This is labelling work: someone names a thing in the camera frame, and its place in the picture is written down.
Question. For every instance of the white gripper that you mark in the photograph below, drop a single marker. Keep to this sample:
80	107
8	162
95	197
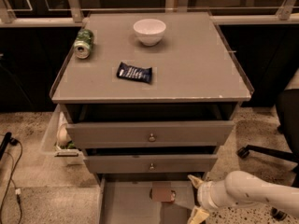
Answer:
205	194

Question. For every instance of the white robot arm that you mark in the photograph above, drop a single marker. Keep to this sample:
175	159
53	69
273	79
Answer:
241	190

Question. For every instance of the grey middle drawer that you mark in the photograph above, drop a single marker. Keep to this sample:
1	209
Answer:
150	164

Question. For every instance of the grey drawer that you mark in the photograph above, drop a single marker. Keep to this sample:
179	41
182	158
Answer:
126	199
150	164
149	134

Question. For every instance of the grey top drawer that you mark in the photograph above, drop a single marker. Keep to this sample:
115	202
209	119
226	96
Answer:
149	134

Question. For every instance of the grey bottom drawer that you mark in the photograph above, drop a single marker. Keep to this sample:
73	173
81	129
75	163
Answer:
126	199

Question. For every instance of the grey drawer cabinet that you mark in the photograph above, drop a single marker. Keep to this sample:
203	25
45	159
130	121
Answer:
194	78

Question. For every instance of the green soda can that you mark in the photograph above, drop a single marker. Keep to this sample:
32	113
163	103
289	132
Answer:
83	43

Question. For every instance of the blue snack packet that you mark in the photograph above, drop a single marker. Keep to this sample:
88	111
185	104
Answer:
134	73

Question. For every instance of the clear plastic storage bin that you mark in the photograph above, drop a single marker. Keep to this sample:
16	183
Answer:
57	143

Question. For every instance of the white ceramic bowl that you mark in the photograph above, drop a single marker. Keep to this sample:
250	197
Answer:
149	31

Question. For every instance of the metal window railing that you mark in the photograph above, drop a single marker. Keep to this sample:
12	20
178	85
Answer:
42	13

